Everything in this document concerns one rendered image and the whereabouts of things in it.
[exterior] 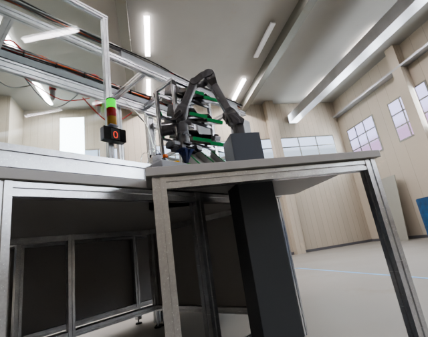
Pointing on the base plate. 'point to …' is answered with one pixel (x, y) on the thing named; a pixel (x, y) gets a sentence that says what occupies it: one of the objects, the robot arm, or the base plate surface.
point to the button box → (167, 163)
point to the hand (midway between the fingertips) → (185, 157)
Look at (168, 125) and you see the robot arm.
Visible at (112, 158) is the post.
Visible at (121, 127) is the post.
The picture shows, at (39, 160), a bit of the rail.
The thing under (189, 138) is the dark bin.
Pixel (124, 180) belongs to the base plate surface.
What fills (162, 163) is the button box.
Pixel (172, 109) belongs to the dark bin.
